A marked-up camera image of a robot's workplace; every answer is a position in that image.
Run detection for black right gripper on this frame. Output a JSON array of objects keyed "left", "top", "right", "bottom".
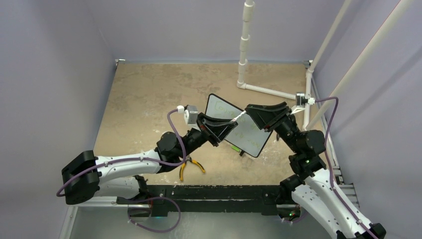
[{"left": 245, "top": 101, "right": 301, "bottom": 152}]

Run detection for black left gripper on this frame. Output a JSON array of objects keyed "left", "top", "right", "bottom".
[{"left": 177, "top": 113, "right": 237, "bottom": 159}]

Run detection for white green whiteboard marker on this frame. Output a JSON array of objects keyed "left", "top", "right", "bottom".
[{"left": 231, "top": 111, "right": 246, "bottom": 122}]

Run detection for black-framed whiteboard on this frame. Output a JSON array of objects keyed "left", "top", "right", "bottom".
[{"left": 205, "top": 94, "right": 271, "bottom": 158}]

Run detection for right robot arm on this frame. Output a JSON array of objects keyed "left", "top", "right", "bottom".
[{"left": 245, "top": 102, "right": 387, "bottom": 239}]

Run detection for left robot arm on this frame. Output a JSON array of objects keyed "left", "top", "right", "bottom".
[{"left": 56, "top": 111, "right": 238, "bottom": 205}]

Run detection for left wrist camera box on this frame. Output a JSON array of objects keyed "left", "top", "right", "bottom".
[{"left": 184, "top": 105, "right": 199, "bottom": 125}]

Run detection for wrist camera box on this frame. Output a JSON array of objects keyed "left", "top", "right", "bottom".
[
  {"left": 184, "top": 105, "right": 199, "bottom": 125},
  {"left": 291, "top": 92, "right": 316, "bottom": 115}
]

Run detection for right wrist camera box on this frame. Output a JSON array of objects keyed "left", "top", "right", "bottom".
[{"left": 291, "top": 92, "right": 316, "bottom": 115}]

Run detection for yellow-handled pliers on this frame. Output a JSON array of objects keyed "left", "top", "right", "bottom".
[{"left": 179, "top": 156, "right": 206, "bottom": 182}]

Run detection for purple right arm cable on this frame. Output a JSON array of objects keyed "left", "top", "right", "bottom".
[{"left": 315, "top": 96, "right": 380, "bottom": 239}]

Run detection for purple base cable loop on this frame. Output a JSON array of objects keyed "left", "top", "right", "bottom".
[{"left": 127, "top": 196, "right": 181, "bottom": 234}]

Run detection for white PVC pipe frame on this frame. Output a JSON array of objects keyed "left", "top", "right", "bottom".
[{"left": 236, "top": 0, "right": 415, "bottom": 131}]

